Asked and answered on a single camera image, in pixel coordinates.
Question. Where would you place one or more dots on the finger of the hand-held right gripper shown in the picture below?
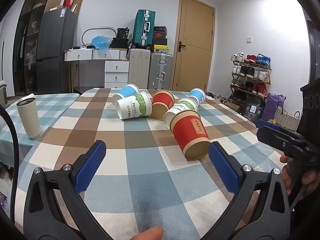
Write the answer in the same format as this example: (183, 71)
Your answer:
(268, 124)
(277, 138)

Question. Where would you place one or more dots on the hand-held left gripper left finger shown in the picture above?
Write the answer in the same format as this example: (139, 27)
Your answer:
(91, 163)

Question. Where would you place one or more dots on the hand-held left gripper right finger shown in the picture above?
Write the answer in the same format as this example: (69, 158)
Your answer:
(222, 165)

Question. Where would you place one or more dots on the large red paper cup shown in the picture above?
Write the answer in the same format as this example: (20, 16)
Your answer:
(191, 132)

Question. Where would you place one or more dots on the white green-print paper cup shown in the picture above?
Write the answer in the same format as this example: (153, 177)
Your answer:
(178, 110)
(135, 106)

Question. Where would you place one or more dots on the blue white paper cup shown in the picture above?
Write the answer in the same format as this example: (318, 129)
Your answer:
(197, 95)
(126, 92)

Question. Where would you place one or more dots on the small red paper cup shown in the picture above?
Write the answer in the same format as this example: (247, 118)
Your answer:
(162, 102)

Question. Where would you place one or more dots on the person's right hand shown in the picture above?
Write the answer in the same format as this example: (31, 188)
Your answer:
(286, 180)

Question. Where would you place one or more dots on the person's left hand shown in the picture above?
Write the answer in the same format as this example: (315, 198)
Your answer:
(147, 233)

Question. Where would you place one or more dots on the wicker basket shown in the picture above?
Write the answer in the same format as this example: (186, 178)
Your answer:
(285, 118)

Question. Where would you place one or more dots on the purple shopping bag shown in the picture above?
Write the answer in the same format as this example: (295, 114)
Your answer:
(271, 106)

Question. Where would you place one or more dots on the black printed bag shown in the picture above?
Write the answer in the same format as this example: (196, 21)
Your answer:
(253, 108)

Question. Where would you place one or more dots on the wooden shoe rack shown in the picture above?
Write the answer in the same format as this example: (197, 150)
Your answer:
(268, 76)

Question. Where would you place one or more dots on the shoe rack with shoes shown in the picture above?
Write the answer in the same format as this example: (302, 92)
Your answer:
(250, 72)

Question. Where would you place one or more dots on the shoes on floor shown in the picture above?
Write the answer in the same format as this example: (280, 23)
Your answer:
(216, 97)

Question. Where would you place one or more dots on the light blue checked tablecloth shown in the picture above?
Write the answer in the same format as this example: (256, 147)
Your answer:
(52, 102)

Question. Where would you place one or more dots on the white steel tumbler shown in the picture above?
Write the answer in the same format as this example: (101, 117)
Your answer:
(27, 117)

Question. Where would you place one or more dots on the white drawer dresser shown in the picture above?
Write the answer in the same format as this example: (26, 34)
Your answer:
(110, 65)

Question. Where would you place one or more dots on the beige suitcase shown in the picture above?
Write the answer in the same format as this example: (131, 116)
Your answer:
(139, 68)

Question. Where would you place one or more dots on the wooden door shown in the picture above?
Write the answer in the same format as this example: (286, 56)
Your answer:
(193, 45)

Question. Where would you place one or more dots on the silver suitcase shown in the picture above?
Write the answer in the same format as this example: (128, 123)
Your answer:
(160, 71)

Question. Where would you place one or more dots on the dark grey refrigerator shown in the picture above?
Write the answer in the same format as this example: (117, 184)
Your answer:
(55, 55)

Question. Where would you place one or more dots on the blue plastic bag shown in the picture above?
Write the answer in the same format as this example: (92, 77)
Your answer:
(101, 43)

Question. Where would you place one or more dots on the yellow shoe box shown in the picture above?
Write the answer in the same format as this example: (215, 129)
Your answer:
(160, 48)

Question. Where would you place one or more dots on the dark glass-door cabinet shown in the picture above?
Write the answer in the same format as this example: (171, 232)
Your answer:
(25, 42)

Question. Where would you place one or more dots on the stack of dark shoe boxes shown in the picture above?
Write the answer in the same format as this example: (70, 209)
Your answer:
(160, 35)

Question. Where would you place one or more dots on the teal suitcase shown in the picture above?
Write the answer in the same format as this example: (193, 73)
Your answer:
(143, 27)

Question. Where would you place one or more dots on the brown cardboard box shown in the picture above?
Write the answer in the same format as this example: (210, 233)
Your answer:
(78, 3)

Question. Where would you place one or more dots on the red box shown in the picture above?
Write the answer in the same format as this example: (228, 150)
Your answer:
(68, 2)

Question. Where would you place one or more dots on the oval white mirror frame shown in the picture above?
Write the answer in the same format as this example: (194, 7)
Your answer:
(86, 31)

